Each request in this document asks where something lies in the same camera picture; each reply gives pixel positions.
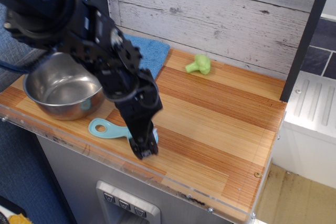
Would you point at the grey toy cabinet front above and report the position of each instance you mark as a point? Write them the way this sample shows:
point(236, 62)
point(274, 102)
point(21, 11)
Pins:
point(77, 175)

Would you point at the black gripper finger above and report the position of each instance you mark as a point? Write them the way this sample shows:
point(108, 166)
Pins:
point(145, 150)

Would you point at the dark right shelf post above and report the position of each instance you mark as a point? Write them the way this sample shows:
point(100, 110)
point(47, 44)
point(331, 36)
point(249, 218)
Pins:
point(306, 38)

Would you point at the green toy broccoli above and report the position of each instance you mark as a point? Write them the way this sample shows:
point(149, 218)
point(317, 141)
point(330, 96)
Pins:
point(201, 63)

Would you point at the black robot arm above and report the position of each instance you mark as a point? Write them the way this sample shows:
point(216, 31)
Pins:
point(80, 29)

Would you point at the silver metal bowl pan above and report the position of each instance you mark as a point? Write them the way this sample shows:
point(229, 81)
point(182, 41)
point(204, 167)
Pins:
point(64, 89)

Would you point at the light blue dish brush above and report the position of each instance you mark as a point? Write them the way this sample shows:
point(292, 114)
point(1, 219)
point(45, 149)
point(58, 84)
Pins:
point(104, 129)

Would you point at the yellow object at corner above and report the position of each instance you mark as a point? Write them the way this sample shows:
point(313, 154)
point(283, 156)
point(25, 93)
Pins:
point(18, 219)

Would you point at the clear acrylic edge guard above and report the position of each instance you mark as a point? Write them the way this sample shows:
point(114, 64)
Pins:
point(210, 156)

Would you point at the silver dispenser button panel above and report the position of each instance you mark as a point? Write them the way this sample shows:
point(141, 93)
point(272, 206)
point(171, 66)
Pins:
point(119, 206)

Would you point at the white toy sink drainboard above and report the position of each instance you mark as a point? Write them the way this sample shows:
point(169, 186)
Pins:
point(306, 139)

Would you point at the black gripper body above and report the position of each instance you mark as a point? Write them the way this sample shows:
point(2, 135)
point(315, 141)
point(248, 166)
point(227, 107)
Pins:
point(138, 109)

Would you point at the blue microfiber cloth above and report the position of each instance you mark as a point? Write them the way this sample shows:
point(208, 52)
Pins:
point(153, 53)

